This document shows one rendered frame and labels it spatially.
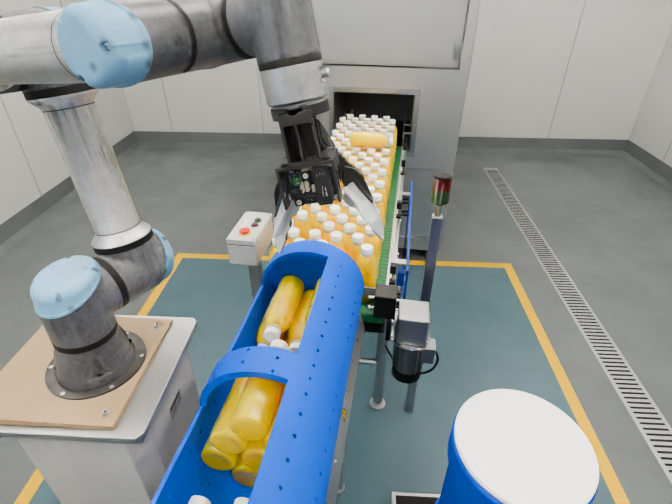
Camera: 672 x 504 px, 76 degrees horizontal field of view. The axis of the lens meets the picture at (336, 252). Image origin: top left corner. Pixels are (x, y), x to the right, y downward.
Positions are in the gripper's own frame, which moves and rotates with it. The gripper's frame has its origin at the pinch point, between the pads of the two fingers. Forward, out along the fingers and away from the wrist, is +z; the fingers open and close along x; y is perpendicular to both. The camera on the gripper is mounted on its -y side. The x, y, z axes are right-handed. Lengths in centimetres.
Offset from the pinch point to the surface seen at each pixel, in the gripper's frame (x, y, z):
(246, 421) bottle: -20.5, 3.2, 29.8
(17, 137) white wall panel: -291, -282, -9
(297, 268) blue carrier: -20, -50, 28
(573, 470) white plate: 37, -4, 56
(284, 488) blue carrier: -11.8, 14.7, 31.8
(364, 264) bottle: -3, -66, 37
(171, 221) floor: -186, -281, 82
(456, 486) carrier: 15, -5, 60
